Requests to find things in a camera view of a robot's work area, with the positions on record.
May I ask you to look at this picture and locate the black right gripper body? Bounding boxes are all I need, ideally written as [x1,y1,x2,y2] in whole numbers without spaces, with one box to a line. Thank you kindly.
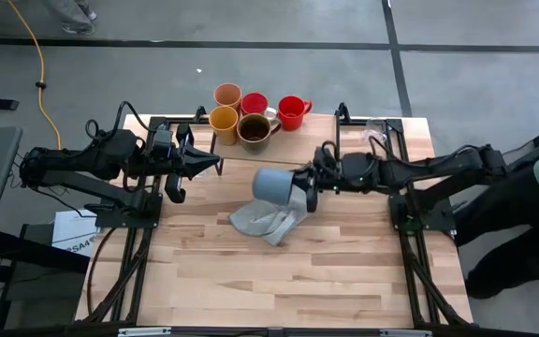
[292,146,346,213]

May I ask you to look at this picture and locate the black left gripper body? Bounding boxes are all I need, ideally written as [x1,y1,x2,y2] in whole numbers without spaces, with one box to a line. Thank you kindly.
[149,122,197,205]

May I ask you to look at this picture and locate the grey blue mug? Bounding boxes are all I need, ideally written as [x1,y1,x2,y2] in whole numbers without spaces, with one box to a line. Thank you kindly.
[251,166,299,208]

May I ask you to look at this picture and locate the mustard yellow plastic cup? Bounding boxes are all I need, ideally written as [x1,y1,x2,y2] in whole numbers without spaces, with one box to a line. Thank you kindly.
[208,105,240,147]

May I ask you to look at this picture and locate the green teal glazed mug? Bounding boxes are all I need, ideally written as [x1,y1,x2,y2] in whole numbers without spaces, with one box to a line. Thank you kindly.
[236,112,283,156]

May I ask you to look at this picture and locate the red ceramic mug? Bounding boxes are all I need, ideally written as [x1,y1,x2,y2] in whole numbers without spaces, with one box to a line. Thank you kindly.
[276,95,314,132]

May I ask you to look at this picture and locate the clear glass mug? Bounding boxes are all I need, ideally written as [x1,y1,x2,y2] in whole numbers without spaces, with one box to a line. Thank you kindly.
[361,117,389,144]

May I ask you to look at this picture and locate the terracotta peach plastic cup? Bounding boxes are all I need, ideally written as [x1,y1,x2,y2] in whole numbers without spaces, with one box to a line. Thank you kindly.
[212,82,244,111]

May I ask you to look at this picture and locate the pink mug with white handle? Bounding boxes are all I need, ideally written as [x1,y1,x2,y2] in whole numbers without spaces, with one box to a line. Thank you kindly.
[240,91,279,119]

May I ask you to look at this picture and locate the grey waffle dish towel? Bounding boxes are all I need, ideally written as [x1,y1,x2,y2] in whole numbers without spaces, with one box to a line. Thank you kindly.
[227,185,310,247]

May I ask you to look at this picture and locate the white printed paper sheet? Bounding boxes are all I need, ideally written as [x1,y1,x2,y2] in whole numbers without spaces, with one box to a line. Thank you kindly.
[51,209,99,258]

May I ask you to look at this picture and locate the silver metal hinge plate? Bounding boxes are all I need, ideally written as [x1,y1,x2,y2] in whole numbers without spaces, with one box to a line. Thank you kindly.
[117,327,173,337]
[378,328,433,337]

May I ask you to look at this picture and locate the person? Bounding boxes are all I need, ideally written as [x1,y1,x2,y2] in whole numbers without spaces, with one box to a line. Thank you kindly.
[46,0,98,37]
[453,146,539,301]

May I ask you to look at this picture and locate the wooden shelf with black frame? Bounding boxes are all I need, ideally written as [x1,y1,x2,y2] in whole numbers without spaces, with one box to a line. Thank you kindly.
[147,102,353,177]

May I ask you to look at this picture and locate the black metal frame rails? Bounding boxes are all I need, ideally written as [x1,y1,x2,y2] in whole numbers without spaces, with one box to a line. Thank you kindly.
[74,113,168,329]
[385,116,473,329]

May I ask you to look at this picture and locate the yellow cable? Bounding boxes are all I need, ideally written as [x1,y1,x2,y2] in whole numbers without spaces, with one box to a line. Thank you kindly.
[6,0,63,151]

